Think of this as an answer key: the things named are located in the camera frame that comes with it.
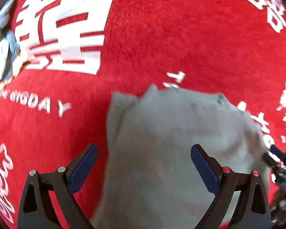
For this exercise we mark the grey blue garment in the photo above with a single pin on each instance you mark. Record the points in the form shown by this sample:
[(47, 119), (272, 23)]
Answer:
[(10, 45)]

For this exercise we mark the red printed sofa cover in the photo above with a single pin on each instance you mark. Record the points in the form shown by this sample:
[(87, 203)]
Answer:
[(157, 40)]

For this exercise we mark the grey knitted sweater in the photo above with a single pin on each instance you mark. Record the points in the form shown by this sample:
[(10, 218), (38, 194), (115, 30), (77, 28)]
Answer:
[(169, 136)]

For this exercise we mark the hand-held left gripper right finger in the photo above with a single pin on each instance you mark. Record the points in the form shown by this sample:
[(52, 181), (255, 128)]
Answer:
[(205, 169)]

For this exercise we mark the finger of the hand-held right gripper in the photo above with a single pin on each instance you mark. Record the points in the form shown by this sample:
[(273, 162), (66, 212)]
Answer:
[(278, 153), (270, 161)]

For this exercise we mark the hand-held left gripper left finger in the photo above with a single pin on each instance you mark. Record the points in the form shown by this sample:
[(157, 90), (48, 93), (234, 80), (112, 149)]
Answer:
[(83, 169)]

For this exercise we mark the cream yellow garment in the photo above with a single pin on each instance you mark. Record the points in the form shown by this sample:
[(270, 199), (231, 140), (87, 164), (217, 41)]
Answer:
[(4, 84)]

